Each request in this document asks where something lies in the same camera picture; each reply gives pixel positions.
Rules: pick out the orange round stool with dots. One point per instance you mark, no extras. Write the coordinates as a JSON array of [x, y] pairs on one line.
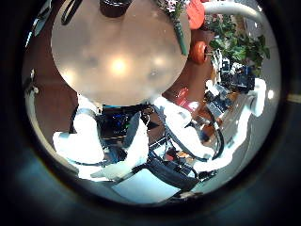
[[198, 52]]

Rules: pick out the flower bouquet with green stem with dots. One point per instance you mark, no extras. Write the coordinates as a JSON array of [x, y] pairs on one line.
[[181, 37]]

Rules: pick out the black camera equipment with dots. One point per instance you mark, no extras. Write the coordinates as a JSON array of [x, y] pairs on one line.
[[241, 78]]

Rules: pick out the large green leafy plant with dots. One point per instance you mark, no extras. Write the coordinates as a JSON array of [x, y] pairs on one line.
[[244, 47]]

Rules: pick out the orange curved sofa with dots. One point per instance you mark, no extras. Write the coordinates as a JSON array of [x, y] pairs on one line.
[[196, 14]]

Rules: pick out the black control box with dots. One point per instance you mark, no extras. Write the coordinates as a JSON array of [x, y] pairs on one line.
[[114, 122]]

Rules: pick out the red chair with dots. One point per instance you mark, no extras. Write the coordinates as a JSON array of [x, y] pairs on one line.
[[182, 94]]

